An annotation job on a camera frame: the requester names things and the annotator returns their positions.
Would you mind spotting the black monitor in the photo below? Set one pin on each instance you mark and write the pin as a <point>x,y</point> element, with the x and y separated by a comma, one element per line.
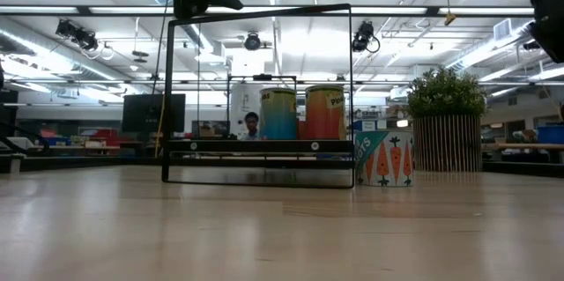
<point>152,113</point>

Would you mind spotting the red crates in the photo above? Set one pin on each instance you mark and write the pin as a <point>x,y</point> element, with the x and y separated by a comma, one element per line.
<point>106,135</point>

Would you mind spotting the wooden shelf black metal frame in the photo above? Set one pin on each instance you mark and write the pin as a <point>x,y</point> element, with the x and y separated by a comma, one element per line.
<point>264,145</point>

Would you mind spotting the green plant in slatted pot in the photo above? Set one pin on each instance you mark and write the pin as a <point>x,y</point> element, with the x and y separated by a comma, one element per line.
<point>445,140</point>

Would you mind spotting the cherries can blue label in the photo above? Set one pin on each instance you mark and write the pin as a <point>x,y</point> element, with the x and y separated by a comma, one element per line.
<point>277,116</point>

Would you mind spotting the pineapple can orange label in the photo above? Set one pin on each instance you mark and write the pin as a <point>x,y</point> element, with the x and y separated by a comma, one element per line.
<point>324,116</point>

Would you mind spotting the black ceiling spotlights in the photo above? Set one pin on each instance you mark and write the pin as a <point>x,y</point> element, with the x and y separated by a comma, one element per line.
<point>77,34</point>

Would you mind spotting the blue bin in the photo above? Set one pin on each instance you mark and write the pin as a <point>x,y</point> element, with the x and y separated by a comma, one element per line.
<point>551,135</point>

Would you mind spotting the round black ceiling camera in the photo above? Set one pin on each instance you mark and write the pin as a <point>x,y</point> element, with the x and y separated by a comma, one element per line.
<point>252,42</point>

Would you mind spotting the person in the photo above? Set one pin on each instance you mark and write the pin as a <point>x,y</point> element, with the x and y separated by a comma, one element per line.
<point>252,122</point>

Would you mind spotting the carrots can white teal label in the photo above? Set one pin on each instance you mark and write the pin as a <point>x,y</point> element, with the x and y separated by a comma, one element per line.
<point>383,162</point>

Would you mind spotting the white pillar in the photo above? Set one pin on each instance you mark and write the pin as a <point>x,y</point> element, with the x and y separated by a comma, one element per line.
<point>244,105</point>

